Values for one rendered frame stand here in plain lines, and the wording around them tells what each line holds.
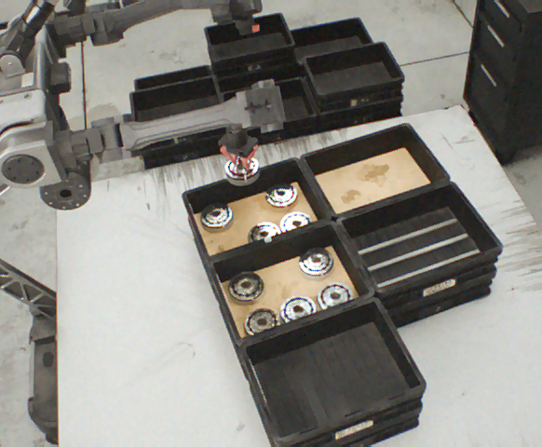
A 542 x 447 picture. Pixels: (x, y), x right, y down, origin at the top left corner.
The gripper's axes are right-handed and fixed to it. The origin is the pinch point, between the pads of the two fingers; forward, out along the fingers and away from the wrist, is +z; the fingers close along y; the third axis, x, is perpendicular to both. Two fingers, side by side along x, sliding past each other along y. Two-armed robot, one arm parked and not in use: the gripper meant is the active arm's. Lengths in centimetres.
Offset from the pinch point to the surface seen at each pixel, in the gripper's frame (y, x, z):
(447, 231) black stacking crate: -59, -22, 21
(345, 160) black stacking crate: -17.7, -33.1, 18.0
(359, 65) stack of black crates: 25, -128, 51
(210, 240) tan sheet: 4.2, 15.4, 21.8
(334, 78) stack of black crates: 31, -114, 52
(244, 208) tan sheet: 2.3, -1.1, 21.3
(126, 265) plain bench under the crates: 31, 30, 35
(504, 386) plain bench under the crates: -92, 12, 35
